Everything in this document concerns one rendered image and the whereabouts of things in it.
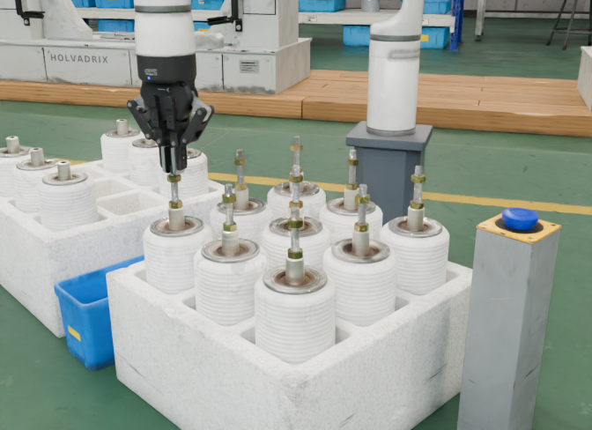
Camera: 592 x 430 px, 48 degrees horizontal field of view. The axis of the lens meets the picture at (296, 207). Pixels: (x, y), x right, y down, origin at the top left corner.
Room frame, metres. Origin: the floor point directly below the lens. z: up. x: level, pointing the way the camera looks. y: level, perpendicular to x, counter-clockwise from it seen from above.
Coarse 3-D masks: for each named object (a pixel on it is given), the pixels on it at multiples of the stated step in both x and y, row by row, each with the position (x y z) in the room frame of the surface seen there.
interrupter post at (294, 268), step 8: (304, 256) 0.70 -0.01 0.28; (288, 264) 0.69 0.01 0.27; (296, 264) 0.69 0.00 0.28; (304, 264) 0.70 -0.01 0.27; (288, 272) 0.69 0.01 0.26; (296, 272) 0.69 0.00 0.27; (304, 272) 0.70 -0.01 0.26; (288, 280) 0.69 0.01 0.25; (296, 280) 0.69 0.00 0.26; (304, 280) 0.70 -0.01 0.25
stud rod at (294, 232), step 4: (292, 208) 0.70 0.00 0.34; (296, 208) 0.70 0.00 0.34; (292, 212) 0.70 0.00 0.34; (296, 212) 0.70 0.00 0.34; (292, 216) 0.70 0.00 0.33; (296, 216) 0.70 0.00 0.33; (292, 228) 0.70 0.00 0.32; (296, 228) 0.70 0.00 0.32; (292, 232) 0.70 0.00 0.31; (296, 232) 0.70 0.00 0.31; (292, 236) 0.70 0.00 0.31; (296, 236) 0.70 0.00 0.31; (292, 240) 0.70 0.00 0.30; (296, 240) 0.70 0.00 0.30; (292, 244) 0.70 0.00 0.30; (296, 244) 0.70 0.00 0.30; (292, 248) 0.70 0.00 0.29; (296, 248) 0.70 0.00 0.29
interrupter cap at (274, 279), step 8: (272, 272) 0.72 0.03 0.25; (280, 272) 0.72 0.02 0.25; (312, 272) 0.71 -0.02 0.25; (320, 272) 0.71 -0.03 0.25; (264, 280) 0.69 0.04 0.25; (272, 280) 0.69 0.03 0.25; (280, 280) 0.70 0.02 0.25; (312, 280) 0.70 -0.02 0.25; (320, 280) 0.69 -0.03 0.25; (272, 288) 0.67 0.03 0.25; (280, 288) 0.67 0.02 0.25; (288, 288) 0.67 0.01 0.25; (296, 288) 0.67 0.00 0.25; (304, 288) 0.67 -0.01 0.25; (312, 288) 0.67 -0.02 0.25; (320, 288) 0.68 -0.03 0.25
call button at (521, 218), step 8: (512, 208) 0.73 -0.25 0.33; (520, 208) 0.73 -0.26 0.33; (504, 216) 0.71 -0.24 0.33; (512, 216) 0.70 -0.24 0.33; (520, 216) 0.70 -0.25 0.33; (528, 216) 0.70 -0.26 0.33; (536, 216) 0.70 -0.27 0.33; (512, 224) 0.70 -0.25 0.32; (520, 224) 0.70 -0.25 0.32; (528, 224) 0.69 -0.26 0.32
